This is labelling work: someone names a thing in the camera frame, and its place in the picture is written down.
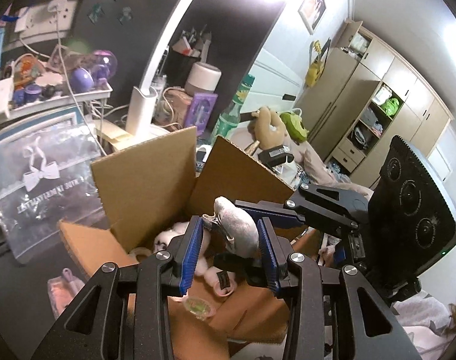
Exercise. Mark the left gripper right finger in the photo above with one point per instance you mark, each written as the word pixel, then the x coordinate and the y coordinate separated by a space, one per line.
pixel 363 326

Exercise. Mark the clear zip plastic bag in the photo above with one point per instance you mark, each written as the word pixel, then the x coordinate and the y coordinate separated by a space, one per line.
pixel 44 178

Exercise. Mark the white desk lamp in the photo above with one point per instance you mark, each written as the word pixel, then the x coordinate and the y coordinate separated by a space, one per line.
pixel 239 30

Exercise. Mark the clear plastic round container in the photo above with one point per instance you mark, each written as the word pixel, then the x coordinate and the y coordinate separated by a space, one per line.
pixel 199 307

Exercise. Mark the green glass bottle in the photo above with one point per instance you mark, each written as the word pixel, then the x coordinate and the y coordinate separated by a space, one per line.
pixel 230 117

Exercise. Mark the yellow tote bag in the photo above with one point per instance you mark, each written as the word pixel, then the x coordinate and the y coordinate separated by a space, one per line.
pixel 317 60

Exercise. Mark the white cylinder humidifier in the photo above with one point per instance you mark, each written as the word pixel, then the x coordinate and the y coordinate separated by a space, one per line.
pixel 203 78

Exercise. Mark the purple figure box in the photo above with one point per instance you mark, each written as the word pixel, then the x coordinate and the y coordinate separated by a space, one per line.
pixel 199 111

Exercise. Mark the beige wardrobe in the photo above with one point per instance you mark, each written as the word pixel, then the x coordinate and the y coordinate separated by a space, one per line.
pixel 367 94

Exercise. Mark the pink packaged pouch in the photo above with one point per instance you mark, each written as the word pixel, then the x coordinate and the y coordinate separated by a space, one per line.
pixel 61 291

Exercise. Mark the brown cardboard box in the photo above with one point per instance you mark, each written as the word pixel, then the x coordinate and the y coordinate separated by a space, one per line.
pixel 147 188

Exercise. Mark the white fluffy plush toy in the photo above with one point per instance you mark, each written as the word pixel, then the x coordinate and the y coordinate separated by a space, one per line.
pixel 195 264

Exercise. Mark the white power strip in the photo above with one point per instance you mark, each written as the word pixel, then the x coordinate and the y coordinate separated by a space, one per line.
pixel 45 18

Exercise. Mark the white tape roll dispenser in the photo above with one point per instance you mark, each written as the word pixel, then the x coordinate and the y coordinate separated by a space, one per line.
pixel 140 253

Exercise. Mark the purple glass ball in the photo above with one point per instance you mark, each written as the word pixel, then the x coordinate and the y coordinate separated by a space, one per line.
pixel 104 66

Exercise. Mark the white fish plush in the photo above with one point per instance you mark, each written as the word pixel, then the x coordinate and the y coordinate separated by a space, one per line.
pixel 236 227

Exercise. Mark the brown plush toy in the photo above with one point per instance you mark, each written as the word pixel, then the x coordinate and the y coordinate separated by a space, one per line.
pixel 267 128

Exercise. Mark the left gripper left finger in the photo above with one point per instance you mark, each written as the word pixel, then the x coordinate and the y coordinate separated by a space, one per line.
pixel 126 306

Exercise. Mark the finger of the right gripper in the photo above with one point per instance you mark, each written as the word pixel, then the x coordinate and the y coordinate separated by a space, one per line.
pixel 278 214

